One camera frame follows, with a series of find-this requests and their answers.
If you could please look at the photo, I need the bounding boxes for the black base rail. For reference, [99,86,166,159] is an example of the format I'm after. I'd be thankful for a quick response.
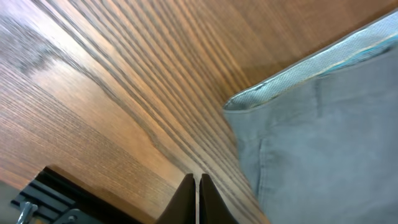
[10,166,140,223]

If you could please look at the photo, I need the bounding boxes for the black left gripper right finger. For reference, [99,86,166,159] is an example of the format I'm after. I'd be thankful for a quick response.
[199,174,238,224]

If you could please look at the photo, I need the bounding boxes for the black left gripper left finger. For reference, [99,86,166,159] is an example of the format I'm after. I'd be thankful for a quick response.
[156,174,196,224]

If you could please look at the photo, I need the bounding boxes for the grey cotton shorts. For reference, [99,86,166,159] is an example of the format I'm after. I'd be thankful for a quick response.
[223,11,397,223]

